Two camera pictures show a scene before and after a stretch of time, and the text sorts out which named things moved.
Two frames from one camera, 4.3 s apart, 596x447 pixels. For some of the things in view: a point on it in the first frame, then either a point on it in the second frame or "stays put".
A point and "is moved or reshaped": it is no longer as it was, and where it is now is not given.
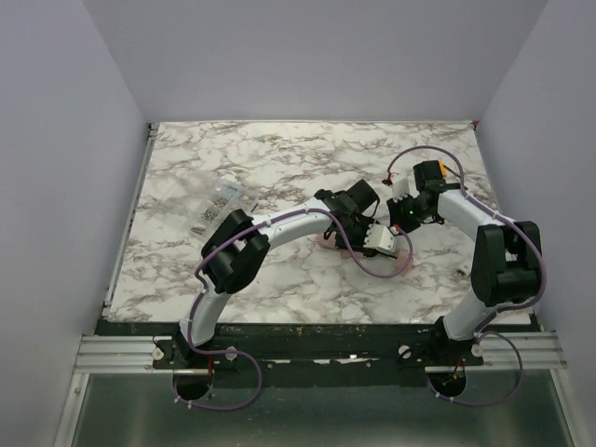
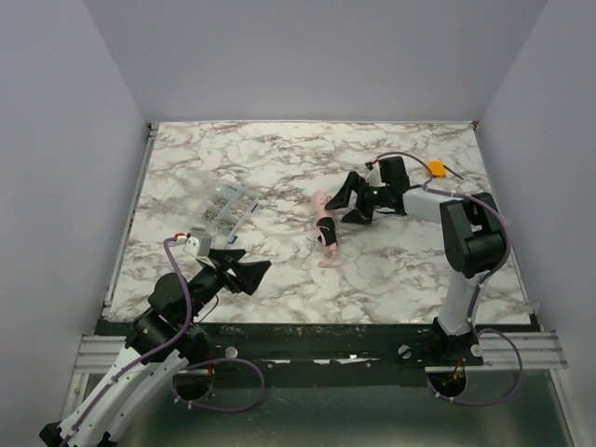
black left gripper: [357, 234] to [228, 271]
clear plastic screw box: [222, 202] stays put
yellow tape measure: [442, 168] stays put
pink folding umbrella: [401, 256] is moved or reshaped
